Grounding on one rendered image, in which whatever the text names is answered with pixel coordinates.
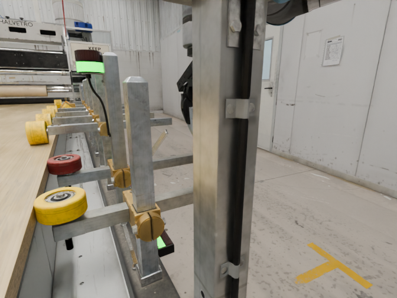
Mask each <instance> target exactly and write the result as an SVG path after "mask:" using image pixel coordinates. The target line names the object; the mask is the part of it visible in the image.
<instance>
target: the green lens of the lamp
mask: <svg viewBox="0 0 397 298"><path fill-rule="evenodd" d="M76 68H77V72H102V73H103V63H99V62H92V61H78V62H76Z"/></svg>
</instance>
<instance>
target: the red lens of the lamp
mask: <svg viewBox="0 0 397 298"><path fill-rule="evenodd" d="M74 55H75V60H76V61H78V60H93V61H101V62H102V53H101V52H99V51H93V50H75V51H74Z"/></svg>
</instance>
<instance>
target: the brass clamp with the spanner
mask: <svg viewBox="0 0 397 298"><path fill-rule="evenodd" d="M107 162H108V166H109V167H110V174H111V181H112V183H113V185H114V187H120V188H126V187H128V186H130V185H131V172H130V166H129V165H128V167H126V168H122V169H114V167H113V162H112V159H108V160H107Z"/></svg>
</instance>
